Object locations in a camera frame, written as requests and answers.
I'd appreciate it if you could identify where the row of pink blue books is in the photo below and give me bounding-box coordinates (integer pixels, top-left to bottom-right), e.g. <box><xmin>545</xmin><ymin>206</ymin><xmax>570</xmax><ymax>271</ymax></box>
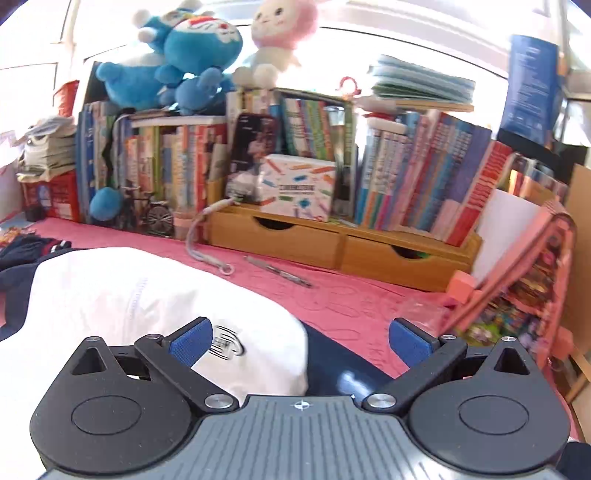
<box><xmin>355</xmin><ymin>111</ymin><xmax>513</xmax><ymax>247</ymax></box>

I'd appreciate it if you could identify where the row of tall colourful books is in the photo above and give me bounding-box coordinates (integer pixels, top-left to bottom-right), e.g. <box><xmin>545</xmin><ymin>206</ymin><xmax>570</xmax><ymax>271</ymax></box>
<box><xmin>78</xmin><ymin>100</ymin><xmax>232</xmax><ymax>227</ymax></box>

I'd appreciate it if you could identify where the small white red plush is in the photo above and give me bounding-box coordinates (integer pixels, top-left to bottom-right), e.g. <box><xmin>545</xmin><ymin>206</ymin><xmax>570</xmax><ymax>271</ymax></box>
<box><xmin>358</xmin><ymin>95</ymin><xmax>409</xmax><ymax>134</ymax></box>

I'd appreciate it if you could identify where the dark photo book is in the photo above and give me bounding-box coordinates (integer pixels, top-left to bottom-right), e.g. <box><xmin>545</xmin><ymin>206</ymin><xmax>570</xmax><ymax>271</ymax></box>
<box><xmin>225</xmin><ymin>113</ymin><xmax>280</xmax><ymax>204</ymax></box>

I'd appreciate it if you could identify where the blue round-headed plush toy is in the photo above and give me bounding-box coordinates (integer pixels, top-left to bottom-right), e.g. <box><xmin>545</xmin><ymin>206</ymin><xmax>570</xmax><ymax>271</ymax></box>
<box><xmin>156</xmin><ymin>17</ymin><xmax>245</xmax><ymax>117</ymax></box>

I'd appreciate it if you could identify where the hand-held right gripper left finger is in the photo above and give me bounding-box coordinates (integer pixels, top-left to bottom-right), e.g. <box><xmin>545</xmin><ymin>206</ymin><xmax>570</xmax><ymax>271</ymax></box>
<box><xmin>69</xmin><ymin>318</ymin><xmax>238</xmax><ymax>414</ymax></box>

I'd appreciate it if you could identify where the brown cardboard box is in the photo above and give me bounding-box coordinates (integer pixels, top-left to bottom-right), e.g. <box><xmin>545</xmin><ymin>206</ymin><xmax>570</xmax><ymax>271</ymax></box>
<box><xmin>566</xmin><ymin>164</ymin><xmax>591</xmax><ymax>402</ymax></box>

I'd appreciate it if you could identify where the stack of papers and booklets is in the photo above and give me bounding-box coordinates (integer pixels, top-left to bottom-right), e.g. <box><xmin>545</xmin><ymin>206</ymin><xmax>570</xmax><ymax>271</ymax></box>
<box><xmin>16</xmin><ymin>115</ymin><xmax>77</xmax><ymax>183</ymax></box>

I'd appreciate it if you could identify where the pink triangular toy house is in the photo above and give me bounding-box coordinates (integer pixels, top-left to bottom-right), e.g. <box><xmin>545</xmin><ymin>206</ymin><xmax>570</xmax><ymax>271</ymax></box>
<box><xmin>445</xmin><ymin>198</ymin><xmax>580</xmax><ymax>370</ymax></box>

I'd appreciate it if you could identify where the black miniature bicycle model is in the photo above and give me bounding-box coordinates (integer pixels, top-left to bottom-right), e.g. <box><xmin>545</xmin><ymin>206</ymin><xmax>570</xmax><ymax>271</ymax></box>
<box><xmin>117</xmin><ymin>185</ymin><xmax>175</xmax><ymax>238</ymax></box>

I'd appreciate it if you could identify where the navy white jacket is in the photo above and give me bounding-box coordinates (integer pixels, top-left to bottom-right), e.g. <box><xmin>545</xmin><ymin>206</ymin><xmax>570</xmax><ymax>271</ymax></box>
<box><xmin>0</xmin><ymin>237</ymin><xmax>398</xmax><ymax>407</ymax></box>

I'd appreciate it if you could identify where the white box with colourful print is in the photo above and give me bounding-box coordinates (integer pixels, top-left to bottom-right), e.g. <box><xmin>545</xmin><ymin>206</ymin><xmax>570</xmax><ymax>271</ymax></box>
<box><xmin>259</xmin><ymin>154</ymin><xmax>338</xmax><ymax>222</ymax></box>

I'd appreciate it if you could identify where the row of green striped books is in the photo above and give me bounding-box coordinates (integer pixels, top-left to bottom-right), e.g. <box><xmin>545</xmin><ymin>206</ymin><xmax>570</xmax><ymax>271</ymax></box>
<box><xmin>277</xmin><ymin>90</ymin><xmax>356</xmax><ymax>213</ymax></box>

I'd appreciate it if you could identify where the wooden drawer organizer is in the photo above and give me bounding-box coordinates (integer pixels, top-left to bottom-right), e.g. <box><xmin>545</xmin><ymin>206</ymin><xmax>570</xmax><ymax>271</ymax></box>
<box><xmin>203</xmin><ymin>178</ymin><xmax>483</xmax><ymax>292</ymax></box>

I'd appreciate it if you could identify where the pink bunny print blanket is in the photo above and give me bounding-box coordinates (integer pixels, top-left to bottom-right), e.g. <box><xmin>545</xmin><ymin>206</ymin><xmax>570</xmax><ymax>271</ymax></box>
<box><xmin>0</xmin><ymin>217</ymin><xmax>583</xmax><ymax>444</ymax></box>

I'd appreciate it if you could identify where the white paper sheet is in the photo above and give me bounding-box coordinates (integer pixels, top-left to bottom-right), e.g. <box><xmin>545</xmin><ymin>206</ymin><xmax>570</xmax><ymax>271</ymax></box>
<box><xmin>471</xmin><ymin>187</ymin><xmax>542</xmax><ymax>282</ymax></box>

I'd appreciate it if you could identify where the white lanyard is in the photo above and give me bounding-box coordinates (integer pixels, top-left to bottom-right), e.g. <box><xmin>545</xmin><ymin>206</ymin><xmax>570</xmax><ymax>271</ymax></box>
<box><xmin>185</xmin><ymin>196</ymin><xmax>243</xmax><ymax>277</ymax></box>

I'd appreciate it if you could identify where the black fabric strap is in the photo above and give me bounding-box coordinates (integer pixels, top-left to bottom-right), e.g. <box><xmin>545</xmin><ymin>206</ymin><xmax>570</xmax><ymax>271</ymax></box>
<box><xmin>99</xmin><ymin>111</ymin><xmax>125</xmax><ymax>190</ymax></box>

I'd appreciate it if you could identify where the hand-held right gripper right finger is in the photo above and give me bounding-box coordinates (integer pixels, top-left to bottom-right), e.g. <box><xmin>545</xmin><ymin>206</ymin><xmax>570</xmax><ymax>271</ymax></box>
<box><xmin>362</xmin><ymin>318</ymin><xmax>532</xmax><ymax>414</ymax></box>

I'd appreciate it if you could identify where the blue plush ball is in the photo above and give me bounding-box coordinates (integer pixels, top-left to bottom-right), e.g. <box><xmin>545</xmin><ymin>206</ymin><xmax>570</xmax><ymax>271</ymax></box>
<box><xmin>89</xmin><ymin>187</ymin><xmax>124</xmax><ymax>221</ymax></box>

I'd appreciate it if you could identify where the stack of teal folders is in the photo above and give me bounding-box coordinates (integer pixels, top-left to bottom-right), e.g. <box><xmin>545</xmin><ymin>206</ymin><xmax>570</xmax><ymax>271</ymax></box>
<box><xmin>367</xmin><ymin>54</ymin><xmax>476</xmax><ymax>112</ymax></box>

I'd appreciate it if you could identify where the silver pen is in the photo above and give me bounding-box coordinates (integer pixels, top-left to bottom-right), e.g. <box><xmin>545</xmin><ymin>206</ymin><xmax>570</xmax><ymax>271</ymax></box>
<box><xmin>245</xmin><ymin>255</ymin><xmax>314</xmax><ymax>289</ymax></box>

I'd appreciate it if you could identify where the pink white bunny plush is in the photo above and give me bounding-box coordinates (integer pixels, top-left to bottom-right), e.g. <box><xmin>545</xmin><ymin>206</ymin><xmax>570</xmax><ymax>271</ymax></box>
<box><xmin>231</xmin><ymin>0</ymin><xmax>319</xmax><ymax>90</ymax></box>

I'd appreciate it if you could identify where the tall blue box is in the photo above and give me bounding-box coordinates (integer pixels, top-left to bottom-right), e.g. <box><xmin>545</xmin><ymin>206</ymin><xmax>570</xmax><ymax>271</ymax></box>
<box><xmin>499</xmin><ymin>34</ymin><xmax>561</xmax><ymax>144</ymax></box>

